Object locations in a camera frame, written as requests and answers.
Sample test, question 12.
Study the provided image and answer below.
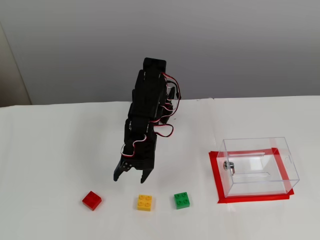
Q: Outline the transparent plastic box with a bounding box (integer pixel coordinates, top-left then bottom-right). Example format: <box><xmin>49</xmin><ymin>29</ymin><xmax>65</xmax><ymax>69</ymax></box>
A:
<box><xmin>216</xmin><ymin>136</ymin><xmax>300</xmax><ymax>199</ymax></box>

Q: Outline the wrist servo cable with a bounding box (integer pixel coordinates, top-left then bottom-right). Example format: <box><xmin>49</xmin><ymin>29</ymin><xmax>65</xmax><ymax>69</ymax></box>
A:
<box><xmin>149</xmin><ymin>120</ymin><xmax>174</xmax><ymax>138</ymax></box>

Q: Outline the red lego brick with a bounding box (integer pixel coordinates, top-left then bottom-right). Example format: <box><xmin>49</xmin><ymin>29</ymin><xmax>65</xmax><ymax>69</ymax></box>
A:
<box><xmin>81</xmin><ymin>190</ymin><xmax>103</xmax><ymax>212</ymax></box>

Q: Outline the red tape frame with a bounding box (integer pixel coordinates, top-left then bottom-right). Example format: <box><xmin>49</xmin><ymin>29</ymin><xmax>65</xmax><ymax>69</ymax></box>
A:
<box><xmin>208</xmin><ymin>147</ymin><xmax>295</xmax><ymax>205</ymax></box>

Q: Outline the gripper servo cable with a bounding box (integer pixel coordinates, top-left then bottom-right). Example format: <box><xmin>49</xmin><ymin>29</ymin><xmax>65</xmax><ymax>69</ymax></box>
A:
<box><xmin>119</xmin><ymin>133</ymin><xmax>151</xmax><ymax>159</ymax></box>

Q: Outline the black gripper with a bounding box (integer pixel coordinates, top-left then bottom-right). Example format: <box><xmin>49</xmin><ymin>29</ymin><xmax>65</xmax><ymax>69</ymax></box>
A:
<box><xmin>112</xmin><ymin>129</ymin><xmax>158</xmax><ymax>185</ymax></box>

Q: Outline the yellow lego brick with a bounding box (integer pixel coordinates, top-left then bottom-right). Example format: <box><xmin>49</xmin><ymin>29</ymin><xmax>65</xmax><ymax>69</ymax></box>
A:
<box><xmin>136</xmin><ymin>194</ymin><xmax>154</xmax><ymax>212</ymax></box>

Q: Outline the long arm servo cable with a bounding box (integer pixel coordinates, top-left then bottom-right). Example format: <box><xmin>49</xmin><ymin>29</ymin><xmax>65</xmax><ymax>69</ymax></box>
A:
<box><xmin>160</xmin><ymin>72</ymin><xmax>182</xmax><ymax>121</ymax></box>

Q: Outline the green lego brick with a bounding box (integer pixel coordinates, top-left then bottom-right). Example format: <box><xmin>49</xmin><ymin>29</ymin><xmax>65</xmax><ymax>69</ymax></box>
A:
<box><xmin>173</xmin><ymin>191</ymin><xmax>192</xmax><ymax>210</ymax></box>

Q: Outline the silver cam lock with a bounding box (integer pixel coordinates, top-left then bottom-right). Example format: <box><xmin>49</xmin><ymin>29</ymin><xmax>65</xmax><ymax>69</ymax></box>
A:
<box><xmin>223</xmin><ymin>161</ymin><xmax>236</xmax><ymax>175</ymax></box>

